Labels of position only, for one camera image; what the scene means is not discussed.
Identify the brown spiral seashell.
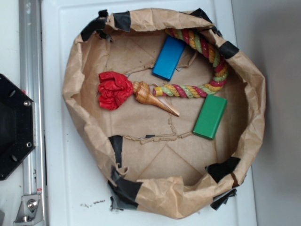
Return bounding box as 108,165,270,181
133,81,180,117

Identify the crumpled red paper ball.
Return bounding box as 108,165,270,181
98,72,134,110

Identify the brown paper bag bin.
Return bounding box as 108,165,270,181
62,8,266,219

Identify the blue wooden block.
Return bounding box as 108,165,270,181
152,36,186,81

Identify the green wooden block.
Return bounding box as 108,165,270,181
193,95,227,140

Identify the multicolored braided rope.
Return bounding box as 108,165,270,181
153,28,229,99

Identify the aluminium extrusion rail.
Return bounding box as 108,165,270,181
18,0,49,226

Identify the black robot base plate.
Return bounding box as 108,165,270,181
0,74,35,181

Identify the metal corner bracket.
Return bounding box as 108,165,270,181
13,194,43,226

